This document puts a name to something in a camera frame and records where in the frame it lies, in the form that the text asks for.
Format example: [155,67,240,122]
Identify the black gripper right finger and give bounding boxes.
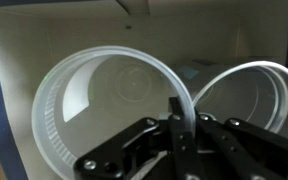
[197,114,288,180]

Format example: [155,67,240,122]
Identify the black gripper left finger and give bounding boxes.
[73,96,205,180]

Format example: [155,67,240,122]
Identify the metal cup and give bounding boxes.
[191,60,288,144]

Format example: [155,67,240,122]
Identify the blue cardboard box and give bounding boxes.
[0,0,288,180]

